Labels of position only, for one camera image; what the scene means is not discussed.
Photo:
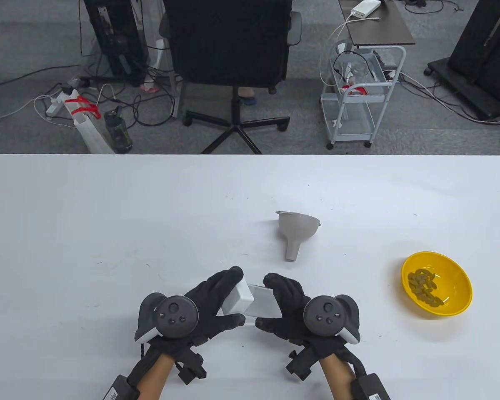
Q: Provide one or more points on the white power bank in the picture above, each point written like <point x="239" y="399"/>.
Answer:
<point x="366" y="9"/>

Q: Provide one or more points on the black office chair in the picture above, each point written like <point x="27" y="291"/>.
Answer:
<point x="229" y="37"/>

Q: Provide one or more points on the white square jar lid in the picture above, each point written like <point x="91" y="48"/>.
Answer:
<point x="239" y="298"/>

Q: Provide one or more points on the yellow bowl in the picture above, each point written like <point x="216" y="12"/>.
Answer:
<point x="456" y="287"/>

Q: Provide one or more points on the person's left hand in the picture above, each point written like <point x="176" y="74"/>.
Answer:
<point x="210" y="291"/>

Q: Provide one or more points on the grey funnel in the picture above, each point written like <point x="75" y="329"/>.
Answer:
<point x="296" y="229"/>

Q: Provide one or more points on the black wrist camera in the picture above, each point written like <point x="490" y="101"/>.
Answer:
<point x="301" y="366"/>
<point x="191" y="368"/>

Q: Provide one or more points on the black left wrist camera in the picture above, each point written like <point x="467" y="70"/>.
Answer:
<point x="191" y="368"/>

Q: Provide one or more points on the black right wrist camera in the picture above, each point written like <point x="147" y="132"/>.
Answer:
<point x="301" y="366"/>

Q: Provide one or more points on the clear coffee jar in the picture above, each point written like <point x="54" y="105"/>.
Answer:
<point x="266" y="302"/>

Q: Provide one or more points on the person's right hand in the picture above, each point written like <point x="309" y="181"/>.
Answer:
<point x="289" y="304"/>

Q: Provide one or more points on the brown side table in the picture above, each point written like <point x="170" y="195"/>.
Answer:
<point x="383" y="31"/>

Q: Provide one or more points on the black computer tower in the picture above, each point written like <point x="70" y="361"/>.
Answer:
<point x="114" y="37"/>

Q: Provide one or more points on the black wheeled stand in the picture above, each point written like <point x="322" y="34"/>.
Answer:
<point x="483" y="46"/>

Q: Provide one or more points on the dark water bottle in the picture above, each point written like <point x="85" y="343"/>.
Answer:
<point x="120" y="133"/>

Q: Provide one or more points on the white rolling cart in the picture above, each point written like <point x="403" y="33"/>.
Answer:
<point x="381" y="89"/>

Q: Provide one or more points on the person's right forearm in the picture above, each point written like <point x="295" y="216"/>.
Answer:
<point x="337" y="379"/>

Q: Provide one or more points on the grey right hand controller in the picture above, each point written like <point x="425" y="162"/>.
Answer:
<point x="326" y="314"/>

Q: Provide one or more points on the grey hand controller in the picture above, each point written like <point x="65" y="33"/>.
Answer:
<point x="326" y="314"/>
<point x="175" y="314"/>

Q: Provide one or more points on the person's left forearm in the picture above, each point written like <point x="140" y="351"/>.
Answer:
<point x="160" y="377"/>

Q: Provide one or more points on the grey left hand controller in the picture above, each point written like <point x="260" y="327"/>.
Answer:
<point x="175" y="314"/>

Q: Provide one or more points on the pile of raisins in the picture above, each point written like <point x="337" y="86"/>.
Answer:
<point x="423" y="285"/>

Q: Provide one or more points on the white power strip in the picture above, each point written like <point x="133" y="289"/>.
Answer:
<point x="56" y="104"/>

